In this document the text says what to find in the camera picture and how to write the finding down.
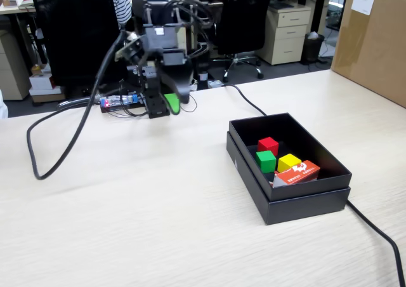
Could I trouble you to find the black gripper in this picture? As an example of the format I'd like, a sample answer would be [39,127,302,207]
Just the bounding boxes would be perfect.
[138,23,195,116]

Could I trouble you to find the red wooden cube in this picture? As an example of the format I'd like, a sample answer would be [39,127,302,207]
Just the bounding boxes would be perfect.
[256,137,280,157]

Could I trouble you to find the green wooden cube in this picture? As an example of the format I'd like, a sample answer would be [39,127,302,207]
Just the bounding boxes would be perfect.
[255,150,277,174]

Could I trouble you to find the yellow wooden cube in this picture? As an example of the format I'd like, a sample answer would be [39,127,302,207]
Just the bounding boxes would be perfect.
[277,153,303,173]

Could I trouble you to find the black cardboard box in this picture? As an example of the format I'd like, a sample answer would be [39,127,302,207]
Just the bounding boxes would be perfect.
[228,112,353,203]

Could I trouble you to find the black box lid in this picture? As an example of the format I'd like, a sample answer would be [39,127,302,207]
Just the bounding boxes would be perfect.
[225,131,351,226]

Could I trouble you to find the large brown cardboard box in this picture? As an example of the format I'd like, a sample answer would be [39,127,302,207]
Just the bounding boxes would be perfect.
[330,0,406,109]

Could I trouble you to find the black pole white bands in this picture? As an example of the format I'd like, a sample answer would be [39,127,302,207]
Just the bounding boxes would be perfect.
[194,0,213,90]

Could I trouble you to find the circuit board red LED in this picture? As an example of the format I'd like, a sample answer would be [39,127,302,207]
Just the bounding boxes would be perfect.
[99,93,141,114]

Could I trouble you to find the black mesh office chair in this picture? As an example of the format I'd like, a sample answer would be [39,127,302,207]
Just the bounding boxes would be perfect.
[216,0,274,83]

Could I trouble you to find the person in striped shirt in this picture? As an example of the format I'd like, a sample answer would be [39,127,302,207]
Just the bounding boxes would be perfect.
[109,0,133,29]

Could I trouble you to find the black high-back office chair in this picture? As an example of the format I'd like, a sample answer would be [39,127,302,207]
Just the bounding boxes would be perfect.
[30,0,128,88]

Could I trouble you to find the stacked white boxes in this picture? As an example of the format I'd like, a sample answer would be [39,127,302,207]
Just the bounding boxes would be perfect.
[28,63,67,104]

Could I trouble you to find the black trash bin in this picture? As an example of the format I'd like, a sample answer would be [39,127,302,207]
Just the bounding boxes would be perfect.
[300,32,326,64]

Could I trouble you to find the orange paper carton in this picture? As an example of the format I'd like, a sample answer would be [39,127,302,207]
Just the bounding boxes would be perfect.
[272,159,321,189]

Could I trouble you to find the beige low cabinet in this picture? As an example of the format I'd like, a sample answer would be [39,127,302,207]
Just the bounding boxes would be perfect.
[0,29,32,101]

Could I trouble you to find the white garment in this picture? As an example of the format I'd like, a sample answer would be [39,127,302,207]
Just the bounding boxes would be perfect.
[0,88,9,120]

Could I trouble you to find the beige office desk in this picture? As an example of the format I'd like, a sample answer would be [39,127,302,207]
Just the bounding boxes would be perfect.
[0,0,200,15]

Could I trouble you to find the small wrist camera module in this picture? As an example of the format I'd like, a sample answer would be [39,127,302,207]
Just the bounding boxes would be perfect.
[114,34,143,63]

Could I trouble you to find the black power cable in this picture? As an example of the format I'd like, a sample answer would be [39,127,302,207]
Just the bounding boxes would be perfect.
[221,83,406,287]

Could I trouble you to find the thin black robot wires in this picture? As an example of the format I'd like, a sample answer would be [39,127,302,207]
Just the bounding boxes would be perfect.
[164,0,217,60]

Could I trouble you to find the grey sleeved cable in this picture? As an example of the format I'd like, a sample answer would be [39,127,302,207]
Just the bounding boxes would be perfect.
[56,95,103,110]

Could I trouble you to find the thick black camera cable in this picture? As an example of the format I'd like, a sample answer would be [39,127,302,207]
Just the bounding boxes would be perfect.
[26,29,128,181]

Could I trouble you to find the beige drawer pedestal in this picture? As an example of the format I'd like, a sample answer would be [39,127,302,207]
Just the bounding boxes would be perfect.
[254,5,313,67]

